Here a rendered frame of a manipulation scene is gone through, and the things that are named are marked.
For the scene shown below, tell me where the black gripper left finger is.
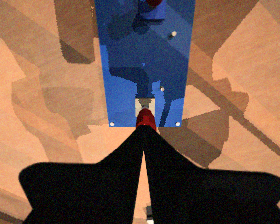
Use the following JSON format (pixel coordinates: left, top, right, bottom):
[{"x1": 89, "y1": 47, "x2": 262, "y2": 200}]
[{"x1": 19, "y1": 125, "x2": 145, "y2": 224}]

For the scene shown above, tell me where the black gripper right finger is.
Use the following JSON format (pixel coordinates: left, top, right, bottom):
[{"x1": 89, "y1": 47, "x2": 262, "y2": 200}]
[{"x1": 144, "y1": 125, "x2": 280, "y2": 224}]

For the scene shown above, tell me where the blue circuit board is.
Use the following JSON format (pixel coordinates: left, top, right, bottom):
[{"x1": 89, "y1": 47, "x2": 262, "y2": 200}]
[{"x1": 94, "y1": 0, "x2": 196, "y2": 131}]

